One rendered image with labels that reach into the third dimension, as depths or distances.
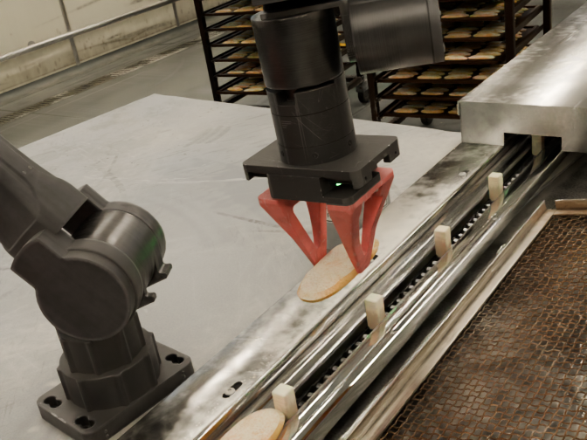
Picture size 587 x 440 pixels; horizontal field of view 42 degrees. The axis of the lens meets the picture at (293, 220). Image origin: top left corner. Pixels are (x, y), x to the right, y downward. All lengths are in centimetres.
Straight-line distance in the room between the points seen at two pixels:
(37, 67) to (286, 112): 532
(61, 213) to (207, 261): 32
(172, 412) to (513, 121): 58
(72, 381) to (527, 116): 61
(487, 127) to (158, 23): 568
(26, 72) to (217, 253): 490
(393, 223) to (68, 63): 525
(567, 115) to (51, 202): 61
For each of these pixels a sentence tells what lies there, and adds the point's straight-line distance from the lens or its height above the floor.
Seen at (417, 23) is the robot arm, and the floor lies 113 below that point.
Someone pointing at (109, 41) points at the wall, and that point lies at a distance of 623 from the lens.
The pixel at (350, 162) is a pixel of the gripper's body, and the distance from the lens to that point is 54.
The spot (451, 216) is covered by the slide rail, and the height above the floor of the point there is 85.
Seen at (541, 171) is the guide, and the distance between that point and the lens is 94.
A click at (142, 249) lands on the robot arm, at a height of 96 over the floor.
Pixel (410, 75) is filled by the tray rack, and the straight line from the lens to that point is 310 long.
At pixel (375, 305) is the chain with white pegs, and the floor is 87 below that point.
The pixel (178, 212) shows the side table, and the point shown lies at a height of 82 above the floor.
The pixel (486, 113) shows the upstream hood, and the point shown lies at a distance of 101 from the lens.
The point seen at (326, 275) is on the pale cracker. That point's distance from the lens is 59.
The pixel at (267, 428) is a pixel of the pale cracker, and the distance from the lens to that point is 59.
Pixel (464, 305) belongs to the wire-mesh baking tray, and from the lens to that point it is 63.
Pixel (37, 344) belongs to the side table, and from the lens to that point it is 85.
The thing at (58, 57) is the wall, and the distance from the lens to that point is 593.
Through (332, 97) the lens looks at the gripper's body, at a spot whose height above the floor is 108.
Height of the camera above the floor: 124
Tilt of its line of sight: 25 degrees down
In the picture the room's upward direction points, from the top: 10 degrees counter-clockwise
